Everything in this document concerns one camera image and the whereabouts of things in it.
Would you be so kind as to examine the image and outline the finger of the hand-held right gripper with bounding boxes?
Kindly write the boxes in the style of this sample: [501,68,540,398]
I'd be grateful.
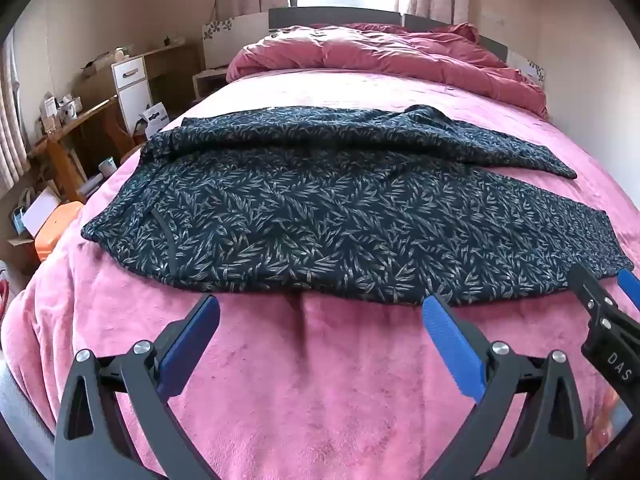
[617,268,640,311]
[569,262,626,334]

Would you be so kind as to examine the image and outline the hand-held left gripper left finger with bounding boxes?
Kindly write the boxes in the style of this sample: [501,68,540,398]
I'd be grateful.
[54,294,221,480]

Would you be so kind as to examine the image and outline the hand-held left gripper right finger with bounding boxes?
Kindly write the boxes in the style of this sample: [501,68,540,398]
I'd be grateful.
[422,293,587,480]

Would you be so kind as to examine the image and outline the dark leaf print pants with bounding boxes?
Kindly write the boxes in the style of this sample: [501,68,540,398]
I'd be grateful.
[81,105,635,307]

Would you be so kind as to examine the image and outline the pink fleece blanket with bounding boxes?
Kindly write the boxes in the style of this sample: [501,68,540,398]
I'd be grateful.
[0,67,640,480]

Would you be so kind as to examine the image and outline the orange plastic box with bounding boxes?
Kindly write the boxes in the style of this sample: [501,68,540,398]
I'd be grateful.
[34,201,83,261]

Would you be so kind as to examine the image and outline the open cardboard box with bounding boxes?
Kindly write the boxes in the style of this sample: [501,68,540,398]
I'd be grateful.
[7,187,63,261]

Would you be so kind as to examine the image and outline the white and blue package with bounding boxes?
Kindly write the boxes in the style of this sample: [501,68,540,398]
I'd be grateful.
[141,102,168,138]

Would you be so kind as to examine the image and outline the wooden desk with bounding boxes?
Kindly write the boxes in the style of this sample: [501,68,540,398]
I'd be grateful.
[27,96,146,205]

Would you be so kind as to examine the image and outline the small white cabinet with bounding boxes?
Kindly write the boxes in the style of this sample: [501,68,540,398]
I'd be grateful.
[111,56,153,136]

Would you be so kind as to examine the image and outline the white bedside table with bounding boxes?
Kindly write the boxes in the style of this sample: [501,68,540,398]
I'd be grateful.
[192,67,231,106]

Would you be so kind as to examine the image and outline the wooden shelf unit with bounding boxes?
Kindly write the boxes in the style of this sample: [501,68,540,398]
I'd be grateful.
[72,42,201,111]

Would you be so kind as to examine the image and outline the red quilted duvet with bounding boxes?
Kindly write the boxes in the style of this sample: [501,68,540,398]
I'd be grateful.
[226,22,548,120]

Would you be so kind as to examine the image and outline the grey and white headboard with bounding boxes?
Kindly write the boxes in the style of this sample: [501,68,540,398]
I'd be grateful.
[202,6,546,86]

